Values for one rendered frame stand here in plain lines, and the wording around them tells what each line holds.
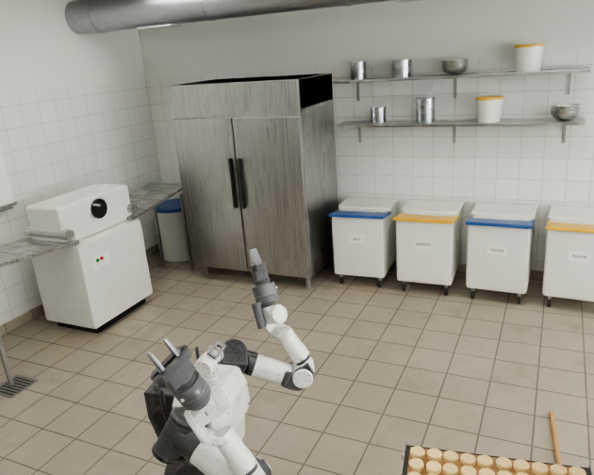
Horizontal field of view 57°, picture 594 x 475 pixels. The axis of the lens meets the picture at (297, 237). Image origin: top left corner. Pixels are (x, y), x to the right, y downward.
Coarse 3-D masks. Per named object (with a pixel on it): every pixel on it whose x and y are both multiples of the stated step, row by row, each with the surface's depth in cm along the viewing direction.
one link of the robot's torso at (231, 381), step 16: (224, 368) 196; (208, 384) 186; (224, 384) 187; (240, 384) 192; (160, 400) 185; (176, 400) 181; (240, 400) 191; (160, 416) 187; (224, 416) 179; (240, 416) 191; (160, 432) 189; (240, 432) 194
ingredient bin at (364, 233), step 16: (352, 208) 553; (368, 208) 546; (384, 208) 539; (336, 224) 535; (352, 224) 528; (368, 224) 522; (384, 224) 521; (336, 240) 541; (352, 240) 534; (368, 240) 528; (384, 240) 525; (336, 256) 546; (352, 256) 540; (368, 256) 533; (384, 256) 529; (336, 272) 553; (352, 272) 545; (368, 272) 539; (384, 272) 534
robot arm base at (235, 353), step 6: (228, 342) 207; (234, 342) 208; (240, 342) 209; (228, 348) 206; (234, 348) 206; (240, 348) 207; (246, 348) 208; (228, 354) 204; (234, 354) 204; (240, 354) 205; (246, 354) 206; (222, 360) 202; (228, 360) 202; (234, 360) 203; (240, 360) 204; (246, 360) 204; (240, 366) 203; (246, 366) 204
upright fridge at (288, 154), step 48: (192, 96) 533; (240, 96) 511; (288, 96) 491; (192, 144) 545; (240, 144) 522; (288, 144) 501; (192, 192) 565; (240, 192) 535; (288, 192) 518; (336, 192) 586; (192, 240) 585; (240, 240) 559; (288, 240) 535
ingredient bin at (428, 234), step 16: (416, 208) 527; (432, 208) 523; (448, 208) 520; (400, 224) 508; (416, 224) 501; (432, 224) 495; (448, 224) 490; (400, 240) 513; (416, 240) 506; (432, 240) 500; (448, 240) 494; (400, 256) 518; (416, 256) 511; (432, 256) 505; (448, 256) 499; (400, 272) 523; (416, 272) 517; (432, 272) 510; (448, 272) 504
